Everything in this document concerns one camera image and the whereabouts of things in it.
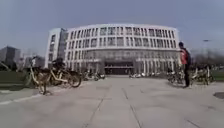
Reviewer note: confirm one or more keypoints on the group of parked two-wheelers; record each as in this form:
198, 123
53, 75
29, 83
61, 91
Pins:
93, 75

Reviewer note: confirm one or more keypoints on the large white curved building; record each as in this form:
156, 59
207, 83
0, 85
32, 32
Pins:
120, 43

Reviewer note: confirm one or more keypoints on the grey paved plaza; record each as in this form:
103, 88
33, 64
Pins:
116, 106

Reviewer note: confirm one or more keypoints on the dark bicycle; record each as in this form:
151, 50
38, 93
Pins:
66, 77

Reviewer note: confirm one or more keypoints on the person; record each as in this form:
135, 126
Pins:
185, 63

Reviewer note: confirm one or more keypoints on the yellow bicycle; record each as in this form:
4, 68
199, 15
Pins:
37, 78

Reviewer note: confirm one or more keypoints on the row of parked bicycles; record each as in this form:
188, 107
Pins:
200, 76

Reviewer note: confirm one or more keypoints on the row of bare trees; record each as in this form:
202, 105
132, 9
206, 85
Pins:
210, 59

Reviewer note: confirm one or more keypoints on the grass strip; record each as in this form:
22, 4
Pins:
219, 74
11, 76

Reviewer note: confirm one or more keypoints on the grey building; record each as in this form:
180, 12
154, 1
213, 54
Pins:
9, 55

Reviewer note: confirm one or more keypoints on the lamp post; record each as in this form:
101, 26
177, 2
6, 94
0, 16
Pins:
206, 53

